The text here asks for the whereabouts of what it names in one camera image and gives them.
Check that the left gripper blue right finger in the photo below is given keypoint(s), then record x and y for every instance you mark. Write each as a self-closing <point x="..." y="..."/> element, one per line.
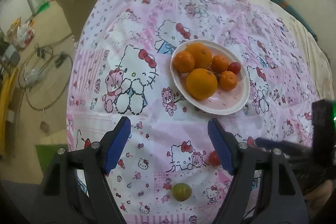
<point x="225" y="145"/>

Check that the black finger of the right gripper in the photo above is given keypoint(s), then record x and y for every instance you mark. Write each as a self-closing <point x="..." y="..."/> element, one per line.
<point x="287" y="147"/>

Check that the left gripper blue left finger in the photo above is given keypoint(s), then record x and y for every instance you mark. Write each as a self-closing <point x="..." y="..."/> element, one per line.
<point x="116" y="142"/>

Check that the red cherry tomato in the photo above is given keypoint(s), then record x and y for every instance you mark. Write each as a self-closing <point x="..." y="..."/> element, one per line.
<point x="234" y="67"/>
<point x="214" y="159"/>

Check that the green lime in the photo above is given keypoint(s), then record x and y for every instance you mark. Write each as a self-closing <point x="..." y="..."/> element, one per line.
<point x="181" y="192"/>

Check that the small mandarin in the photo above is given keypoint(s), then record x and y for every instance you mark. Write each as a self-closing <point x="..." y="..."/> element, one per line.
<point x="219" y="64"/>
<point x="227" y="80"/>
<point x="183" y="62"/>

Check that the large orange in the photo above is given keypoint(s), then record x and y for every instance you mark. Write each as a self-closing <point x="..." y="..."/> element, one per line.
<point x="201" y="83"/>

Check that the medium orange with sticker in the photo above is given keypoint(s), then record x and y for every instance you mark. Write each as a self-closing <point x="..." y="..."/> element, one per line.
<point x="201" y="54"/>

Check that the person's right hand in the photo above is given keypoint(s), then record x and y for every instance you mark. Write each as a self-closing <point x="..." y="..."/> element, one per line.
<point x="318" y="198"/>

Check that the pink strawberry plate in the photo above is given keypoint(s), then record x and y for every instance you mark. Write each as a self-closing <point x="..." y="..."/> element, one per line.
<point x="221" y="102"/>

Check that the pink Hello Kitty bedsheet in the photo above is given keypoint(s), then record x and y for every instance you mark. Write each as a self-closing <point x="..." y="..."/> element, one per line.
<point x="169" y="65"/>

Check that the teal pillow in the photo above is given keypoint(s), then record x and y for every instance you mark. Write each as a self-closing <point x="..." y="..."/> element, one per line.
<point x="290" y="9"/>

